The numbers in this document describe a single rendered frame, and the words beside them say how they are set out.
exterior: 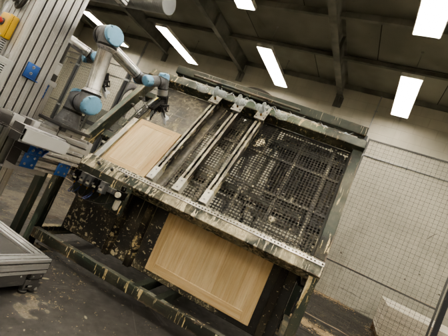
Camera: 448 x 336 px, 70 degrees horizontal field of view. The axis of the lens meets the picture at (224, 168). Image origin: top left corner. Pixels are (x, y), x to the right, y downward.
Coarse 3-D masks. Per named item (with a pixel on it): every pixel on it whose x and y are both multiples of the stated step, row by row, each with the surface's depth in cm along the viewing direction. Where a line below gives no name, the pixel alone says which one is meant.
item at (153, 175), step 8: (216, 88) 294; (216, 96) 298; (216, 104) 304; (208, 112) 297; (200, 120) 291; (192, 128) 285; (200, 128) 291; (184, 136) 276; (192, 136) 282; (176, 144) 270; (184, 144) 273; (168, 152) 263; (176, 152) 265; (160, 160) 258; (168, 160) 258; (160, 168) 252; (152, 176) 247; (160, 176) 255
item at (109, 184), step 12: (84, 168) 256; (84, 180) 243; (96, 180) 239; (108, 180) 249; (84, 192) 241; (96, 192) 249; (108, 192) 241; (120, 192) 237; (96, 204) 248; (108, 204) 245; (120, 204) 243
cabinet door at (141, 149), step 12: (144, 120) 296; (132, 132) 285; (144, 132) 286; (156, 132) 286; (168, 132) 286; (120, 144) 275; (132, 144) 276; (144, 144) 276; (156, 144) 277; (168, 144) 277; (108, 156) 266; (120, 156) 267; (132, 156) 267; (144, 156) 268; (156, 156) 267; (132, 168) 258; (144, 168) 259
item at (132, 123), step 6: (144, 114) 299; (132, 120) 292; (138, 120) 294; (126, 126) 287; (132, 126) 289; (120, 132) 282; (126, 132) 285; (114, 138) 277; (120, 138) 280; (108, 144) 272; (102, 150) 268
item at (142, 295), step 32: (32, 224) 261; (64, 224) 282; (96, 224) 274; (128, 224) 267; (160, 224) 260; (128, 256) 256; (128, 288) 232; (288, 288) 229; (192, 320) 218; (256, 320) 230; (288, 320) 309
